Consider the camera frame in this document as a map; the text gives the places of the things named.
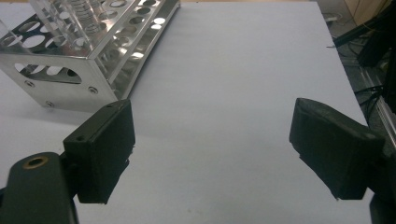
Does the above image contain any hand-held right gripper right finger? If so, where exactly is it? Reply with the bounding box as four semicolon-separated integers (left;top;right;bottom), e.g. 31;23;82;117
289;97;386;200

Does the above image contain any metal floor rail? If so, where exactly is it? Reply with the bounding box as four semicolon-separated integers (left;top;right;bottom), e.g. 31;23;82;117
361;68;396;141

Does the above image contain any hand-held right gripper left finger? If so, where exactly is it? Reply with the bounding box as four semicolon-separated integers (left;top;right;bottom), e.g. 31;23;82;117
64;99;136;204

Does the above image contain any metal test tube rack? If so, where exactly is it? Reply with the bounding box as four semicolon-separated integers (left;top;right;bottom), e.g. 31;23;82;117
0;0;181;114

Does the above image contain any black stand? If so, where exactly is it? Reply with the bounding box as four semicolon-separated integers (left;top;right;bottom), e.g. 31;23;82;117
332;0;396;68

